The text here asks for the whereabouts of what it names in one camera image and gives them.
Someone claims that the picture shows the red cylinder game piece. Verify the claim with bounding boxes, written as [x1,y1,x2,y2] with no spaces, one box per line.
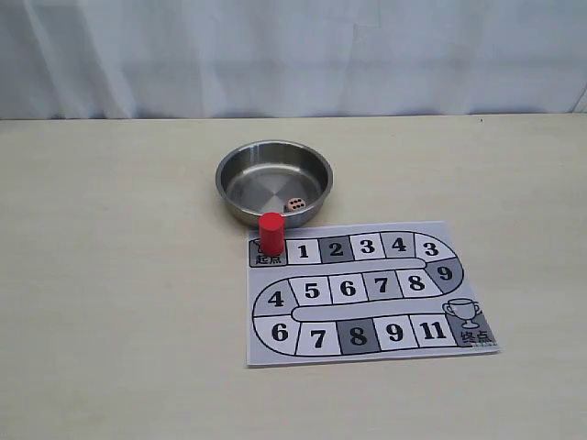
[258,212,285,257]

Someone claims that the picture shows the stainless steel round bowl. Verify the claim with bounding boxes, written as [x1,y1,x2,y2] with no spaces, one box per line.
[216,139,334,229]

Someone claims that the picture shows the white fabric backdrop curtain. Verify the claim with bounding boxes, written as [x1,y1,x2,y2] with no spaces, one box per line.
[1,1,586,119]

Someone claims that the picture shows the printed paper game board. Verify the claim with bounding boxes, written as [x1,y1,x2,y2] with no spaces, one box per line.
[247,221,499,367]

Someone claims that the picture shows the wooden die black pips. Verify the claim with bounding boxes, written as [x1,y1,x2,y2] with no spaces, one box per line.
[284,197,306,213]

